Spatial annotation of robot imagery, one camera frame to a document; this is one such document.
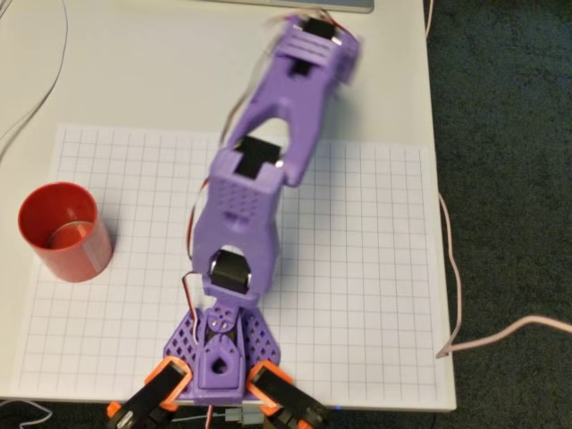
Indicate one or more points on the purple 3D-printed robot arm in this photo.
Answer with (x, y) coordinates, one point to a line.
(241, 210)

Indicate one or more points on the silver flat device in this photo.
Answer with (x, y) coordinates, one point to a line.
(353, 5)

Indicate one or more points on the red cup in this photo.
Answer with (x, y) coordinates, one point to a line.
(67, 259)

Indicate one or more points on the grey plug connector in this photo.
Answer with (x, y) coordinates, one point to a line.
(243, 415)

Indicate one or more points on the black and orange clamp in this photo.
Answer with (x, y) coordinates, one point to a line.
(290, 397)
(152, 393)

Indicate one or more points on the white grid paper sheet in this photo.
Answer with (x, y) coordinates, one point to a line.
(357, 268)

